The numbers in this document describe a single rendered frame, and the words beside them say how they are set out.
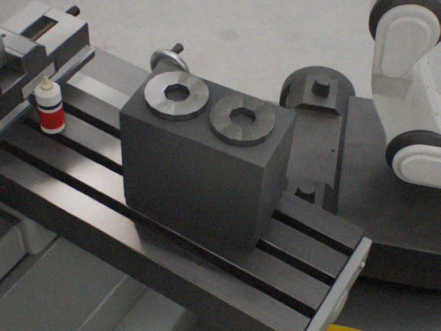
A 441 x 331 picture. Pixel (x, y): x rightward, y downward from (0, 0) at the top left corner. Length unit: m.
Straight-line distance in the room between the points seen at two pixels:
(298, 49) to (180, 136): 1.99
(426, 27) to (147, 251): 0.64
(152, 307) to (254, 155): 0.99
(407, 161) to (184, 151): 0.71
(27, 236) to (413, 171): 0.82
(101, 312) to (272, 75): 1.37
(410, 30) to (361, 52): 1.62
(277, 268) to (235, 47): 1.91
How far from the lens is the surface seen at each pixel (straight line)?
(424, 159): 1.61
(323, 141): 1.76
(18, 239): 1.31
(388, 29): 1.39
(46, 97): 1.21
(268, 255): 1.11
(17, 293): 1.38
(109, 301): 1.76
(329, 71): 1.94
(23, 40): 1.28
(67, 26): 1.37
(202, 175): 1.03
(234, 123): 1.01
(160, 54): 1.81
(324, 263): 1.11
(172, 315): 1.90
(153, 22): 3.04
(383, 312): 1.74
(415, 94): 1.55
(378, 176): 1.75
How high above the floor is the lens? 1.83
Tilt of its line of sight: 48 degrees down
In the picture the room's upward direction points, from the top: 5 degrees clockwise
